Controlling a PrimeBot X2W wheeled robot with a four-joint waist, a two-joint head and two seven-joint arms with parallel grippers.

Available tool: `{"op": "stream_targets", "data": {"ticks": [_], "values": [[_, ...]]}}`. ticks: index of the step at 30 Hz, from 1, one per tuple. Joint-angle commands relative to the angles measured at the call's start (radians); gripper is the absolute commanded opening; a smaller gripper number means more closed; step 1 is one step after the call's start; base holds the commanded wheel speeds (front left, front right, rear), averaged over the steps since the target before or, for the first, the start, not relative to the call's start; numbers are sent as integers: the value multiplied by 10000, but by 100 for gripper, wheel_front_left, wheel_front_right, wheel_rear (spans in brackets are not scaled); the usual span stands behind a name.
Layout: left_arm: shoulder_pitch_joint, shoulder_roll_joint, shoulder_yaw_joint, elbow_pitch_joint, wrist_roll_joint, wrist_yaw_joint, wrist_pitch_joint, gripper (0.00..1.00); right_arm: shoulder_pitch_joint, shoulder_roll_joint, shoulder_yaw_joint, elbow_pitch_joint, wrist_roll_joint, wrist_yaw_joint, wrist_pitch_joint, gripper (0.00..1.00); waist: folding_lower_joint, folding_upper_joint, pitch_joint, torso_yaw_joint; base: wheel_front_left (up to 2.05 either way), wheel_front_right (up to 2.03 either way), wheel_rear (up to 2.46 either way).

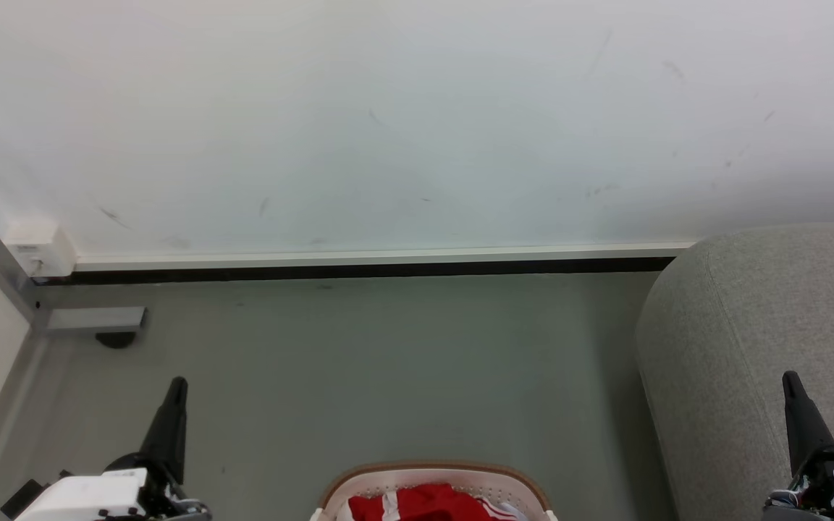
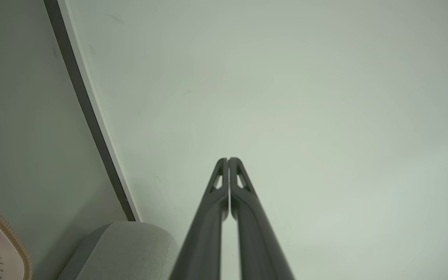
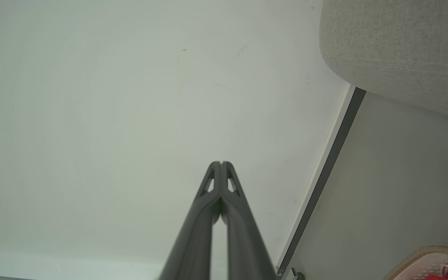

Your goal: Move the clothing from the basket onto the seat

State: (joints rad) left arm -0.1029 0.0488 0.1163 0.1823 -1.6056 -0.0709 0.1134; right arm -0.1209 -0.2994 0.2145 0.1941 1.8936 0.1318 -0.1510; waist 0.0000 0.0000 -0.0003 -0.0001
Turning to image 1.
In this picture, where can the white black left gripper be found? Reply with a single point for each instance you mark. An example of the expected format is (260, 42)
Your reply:
(91, 496)

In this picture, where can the red garment with white print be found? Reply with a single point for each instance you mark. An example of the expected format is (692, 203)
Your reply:
(424, 504)

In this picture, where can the white laundry basket brown rim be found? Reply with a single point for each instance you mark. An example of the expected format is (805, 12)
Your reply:
(431, 475)

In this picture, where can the black round foot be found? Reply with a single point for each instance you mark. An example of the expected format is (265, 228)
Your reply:
(116, 339)

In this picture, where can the grey fabric sofa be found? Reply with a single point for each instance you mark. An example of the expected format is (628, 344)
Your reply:
(735, 325)

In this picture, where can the grey metal foot plate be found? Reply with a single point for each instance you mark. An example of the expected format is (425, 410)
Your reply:
(95, 318)

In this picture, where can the white baseboard strip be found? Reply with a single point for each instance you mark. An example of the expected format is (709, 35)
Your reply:
(388, 257)

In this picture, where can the light grey white garment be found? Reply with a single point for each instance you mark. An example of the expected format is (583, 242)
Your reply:
(511, 512)

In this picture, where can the white wall socket box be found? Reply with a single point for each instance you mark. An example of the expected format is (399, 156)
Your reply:
(40, 250)

